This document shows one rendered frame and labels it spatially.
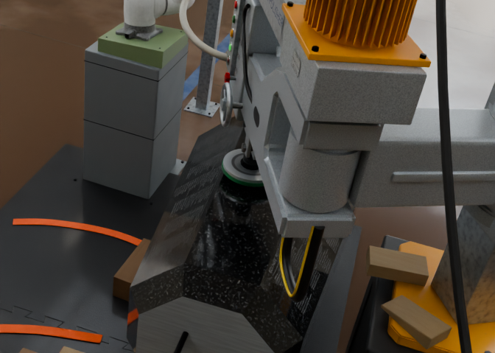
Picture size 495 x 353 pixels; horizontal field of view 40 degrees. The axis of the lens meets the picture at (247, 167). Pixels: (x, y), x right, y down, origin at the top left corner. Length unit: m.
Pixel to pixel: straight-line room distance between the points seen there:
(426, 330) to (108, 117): 2.05
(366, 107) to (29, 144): 2.94
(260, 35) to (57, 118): 2.45
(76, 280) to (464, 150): 2.01
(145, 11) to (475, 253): 1.99
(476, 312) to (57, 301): 1.80
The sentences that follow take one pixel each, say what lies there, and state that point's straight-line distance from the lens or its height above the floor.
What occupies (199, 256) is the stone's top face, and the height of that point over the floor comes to 0.83.
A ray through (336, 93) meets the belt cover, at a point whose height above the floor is 1.64.
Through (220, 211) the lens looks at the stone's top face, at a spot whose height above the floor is 0.83.
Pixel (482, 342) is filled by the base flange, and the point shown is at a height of 0.78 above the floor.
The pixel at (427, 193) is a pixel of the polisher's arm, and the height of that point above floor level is 1.31.
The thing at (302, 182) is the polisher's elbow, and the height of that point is 1.33.
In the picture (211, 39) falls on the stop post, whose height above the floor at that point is 0.53.
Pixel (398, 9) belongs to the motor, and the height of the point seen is 1.81.
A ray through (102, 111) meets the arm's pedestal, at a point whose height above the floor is 0.48.
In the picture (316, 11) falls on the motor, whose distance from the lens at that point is 1.52.
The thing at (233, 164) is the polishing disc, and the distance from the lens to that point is 2.53.
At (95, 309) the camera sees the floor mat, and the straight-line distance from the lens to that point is 3.13.
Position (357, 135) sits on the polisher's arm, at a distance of 1.63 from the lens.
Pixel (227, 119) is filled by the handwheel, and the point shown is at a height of 1.19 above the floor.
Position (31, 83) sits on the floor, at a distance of 4.82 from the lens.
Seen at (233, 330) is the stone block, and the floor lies 0.69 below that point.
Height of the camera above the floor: 2.29
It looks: 34 degrees down
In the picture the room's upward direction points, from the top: 10 degrees clockwise
